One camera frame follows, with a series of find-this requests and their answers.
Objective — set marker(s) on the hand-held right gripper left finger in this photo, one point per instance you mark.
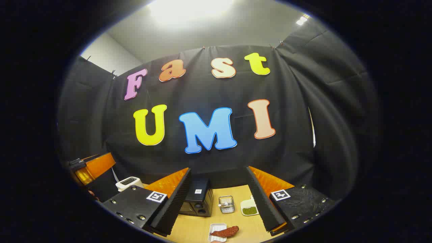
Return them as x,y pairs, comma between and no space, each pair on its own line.
175,202

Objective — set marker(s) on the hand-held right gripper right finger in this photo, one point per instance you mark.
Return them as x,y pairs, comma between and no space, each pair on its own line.
265,206

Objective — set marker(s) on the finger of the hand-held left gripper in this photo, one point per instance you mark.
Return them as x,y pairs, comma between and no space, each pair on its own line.
98,165

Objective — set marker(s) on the black electric oven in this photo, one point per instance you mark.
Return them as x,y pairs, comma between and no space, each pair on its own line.
199,194

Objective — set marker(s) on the red meat patty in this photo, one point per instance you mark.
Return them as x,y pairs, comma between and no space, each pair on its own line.
226,232

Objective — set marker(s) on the white divided plate of beans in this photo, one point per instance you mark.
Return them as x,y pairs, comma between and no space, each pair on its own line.
249,210

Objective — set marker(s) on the clear glass container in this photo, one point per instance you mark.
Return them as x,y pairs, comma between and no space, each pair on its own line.
226,208

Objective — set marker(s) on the small metal spoon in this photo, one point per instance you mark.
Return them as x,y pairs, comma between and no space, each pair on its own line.
224,204

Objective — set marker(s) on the white rectangular tray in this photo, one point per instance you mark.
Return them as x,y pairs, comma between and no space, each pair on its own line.
214,226

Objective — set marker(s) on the black backdrop cloth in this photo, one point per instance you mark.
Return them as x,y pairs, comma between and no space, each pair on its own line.
202,91

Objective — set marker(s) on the ceiling light panel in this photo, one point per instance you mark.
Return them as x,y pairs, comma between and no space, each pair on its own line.
189,9
302,20

